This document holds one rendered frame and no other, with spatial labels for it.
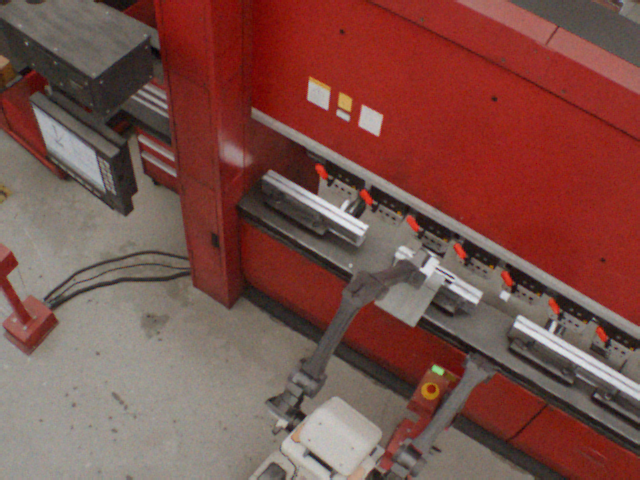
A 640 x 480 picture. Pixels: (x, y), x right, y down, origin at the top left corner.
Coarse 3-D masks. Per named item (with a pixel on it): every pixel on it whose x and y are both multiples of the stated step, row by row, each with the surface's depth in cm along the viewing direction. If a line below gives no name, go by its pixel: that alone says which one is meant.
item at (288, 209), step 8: (264, 200) 317; (272, 200) 317; (280, 200) 318; (272, 208) 317; (280, 208) 316; (288, 208) 316; (288, 216) 314; (296, 216) 314; (304, 216) 314; (304, 224) 312; (320, 224) 313; (312, 232) 313; (320, 232) 311
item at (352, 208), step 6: (360, 198) 327; (342, 204) 327; (348, 204) 326; (354, 204) 326; (360, 204) 328; (342, 210) 324; (348, 210) 325; (354, 210) 325; (360, 210) 335; (354, 216) 328
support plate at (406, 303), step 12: (432, 276) 292; (396, 288) 288; (408, 288) 288; (432, 288) 289; (384, 300) 285; (396, 300) 285; (408, 300) 286; (420, 300) 286; (396, 312) 282; (408, 312) 283; (420, 312) 283
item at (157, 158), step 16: (160, 64) 346; (160, 80) 340; (144, 96) 352; (160, 96) 342; (160, 112) 352; (144, 144) 390; (160, 144) 380; (144, 160) 405; (160, 160) 393; (160, 176) 407; (176, 192) 409
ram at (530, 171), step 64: (256, 0) 234; (320, 0) 218; (256, 64) 259; (320, 64) 240; (384, 64) 223; (448, 64) 208; (320, 128) 265; (384, 128) 245; (448, 128) 227; (512, 128) 212; (576, 128) 197; (448, 192) 250; (512, 192) 231; (576, 192) 215; (576, 256) 235
